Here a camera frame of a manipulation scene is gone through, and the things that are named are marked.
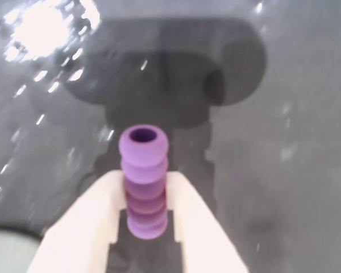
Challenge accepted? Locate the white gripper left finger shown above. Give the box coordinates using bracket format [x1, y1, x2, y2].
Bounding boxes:
[26, 169, 128, 273]

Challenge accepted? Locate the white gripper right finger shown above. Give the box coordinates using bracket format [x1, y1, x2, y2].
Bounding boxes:
[165, 171, 250, 273]

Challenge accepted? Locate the purple ribbed pen grip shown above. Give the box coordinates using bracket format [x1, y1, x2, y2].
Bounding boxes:
[118, 125, 171, 239]

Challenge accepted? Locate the black table mat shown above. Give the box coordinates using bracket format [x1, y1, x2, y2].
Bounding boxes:
[0, 0, 341, 273]

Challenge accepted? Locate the steel mug with pale handle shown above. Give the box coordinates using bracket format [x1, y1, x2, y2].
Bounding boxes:
[0, 225, 44, 273]

